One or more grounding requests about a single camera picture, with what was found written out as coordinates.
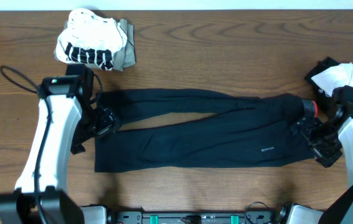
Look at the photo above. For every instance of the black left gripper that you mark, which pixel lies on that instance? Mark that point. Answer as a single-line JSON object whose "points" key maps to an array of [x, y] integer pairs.
{"points": [[108, 121]]}

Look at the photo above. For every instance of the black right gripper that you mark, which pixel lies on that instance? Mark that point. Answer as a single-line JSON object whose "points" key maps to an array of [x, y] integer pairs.
{"points": [[327, 157]]}

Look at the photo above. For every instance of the black pants with red waistband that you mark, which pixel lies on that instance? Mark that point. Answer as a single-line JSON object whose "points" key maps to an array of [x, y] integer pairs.
{"points": [[236, 131]]}

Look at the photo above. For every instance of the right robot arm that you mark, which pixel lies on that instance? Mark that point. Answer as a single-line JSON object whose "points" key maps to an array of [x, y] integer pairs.
{"points": [[341, 211]]}

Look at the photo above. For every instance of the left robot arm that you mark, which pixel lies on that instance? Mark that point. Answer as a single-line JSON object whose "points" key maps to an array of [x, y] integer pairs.
{"points": [[66, 120]]}

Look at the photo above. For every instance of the black and white garment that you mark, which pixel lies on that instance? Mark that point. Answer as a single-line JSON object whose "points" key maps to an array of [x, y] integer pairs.
{"points": [[326, 76]]}

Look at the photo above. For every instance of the white shirt with black print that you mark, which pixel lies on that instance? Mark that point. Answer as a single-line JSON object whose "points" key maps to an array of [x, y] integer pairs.
{"points": [[90, 37]]}

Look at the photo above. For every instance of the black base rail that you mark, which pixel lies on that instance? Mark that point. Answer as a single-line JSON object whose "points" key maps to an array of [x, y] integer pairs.
{"points": [[255, 213]]}

